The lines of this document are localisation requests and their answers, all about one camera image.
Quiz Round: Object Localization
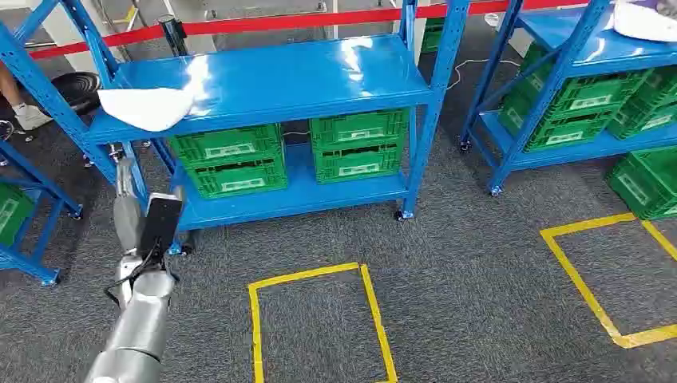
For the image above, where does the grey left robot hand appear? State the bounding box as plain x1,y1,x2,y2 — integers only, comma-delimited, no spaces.
113,156,146,256

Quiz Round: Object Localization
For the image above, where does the white curved plastic shell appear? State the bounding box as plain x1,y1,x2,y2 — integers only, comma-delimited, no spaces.
612,0,677,44
97,85,198,133

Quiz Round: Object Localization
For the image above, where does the blue metal shelf rack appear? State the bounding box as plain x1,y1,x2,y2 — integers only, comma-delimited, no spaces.
0,0,472,258
0,139,85,287
458,0,677,198

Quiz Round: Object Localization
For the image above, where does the green plastic crate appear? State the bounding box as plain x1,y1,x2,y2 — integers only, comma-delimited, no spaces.
520,41,652,113
604,146,677,223
629,65,677,115
308,108,411,152
605,102,677,142
419,17,445,54
498,90,616,154
313,141,406,185
168,123,285,171
0,181,37,249
184,157,290,201

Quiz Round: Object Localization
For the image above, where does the black round stanchion base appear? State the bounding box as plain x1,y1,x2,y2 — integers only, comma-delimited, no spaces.
49,71,105,116

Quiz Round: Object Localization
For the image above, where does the person's leg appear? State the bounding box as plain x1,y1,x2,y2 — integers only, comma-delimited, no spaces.
0,60,23,110

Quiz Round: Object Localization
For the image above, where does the red barrier belt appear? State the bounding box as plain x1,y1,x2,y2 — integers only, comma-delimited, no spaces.
28,0,589,61

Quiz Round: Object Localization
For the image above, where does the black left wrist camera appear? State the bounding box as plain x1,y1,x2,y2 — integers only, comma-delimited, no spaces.
137,192,184,261

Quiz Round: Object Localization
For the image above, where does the black barrier post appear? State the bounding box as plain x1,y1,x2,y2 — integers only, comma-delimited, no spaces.
156,14,190,58

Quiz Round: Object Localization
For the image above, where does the white floor cable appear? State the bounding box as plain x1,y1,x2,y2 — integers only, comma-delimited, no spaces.
446,57,523,92

